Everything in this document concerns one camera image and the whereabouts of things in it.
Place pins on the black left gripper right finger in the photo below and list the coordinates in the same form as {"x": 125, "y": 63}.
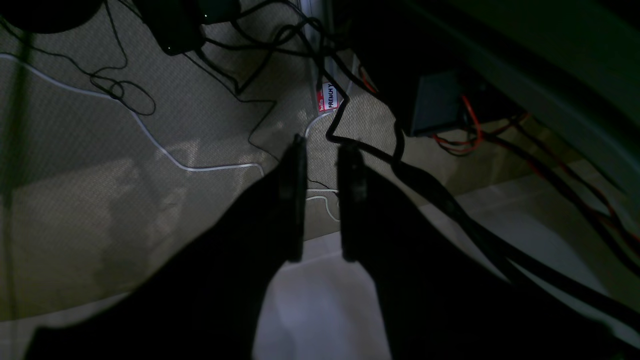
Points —
{"x": 437, "y": 303}

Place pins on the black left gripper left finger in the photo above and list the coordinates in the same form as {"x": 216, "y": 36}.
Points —
{"x": 205, "y": 302}

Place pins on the red white name sticker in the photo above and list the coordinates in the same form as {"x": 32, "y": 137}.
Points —
{"x": 328, "y": 97}

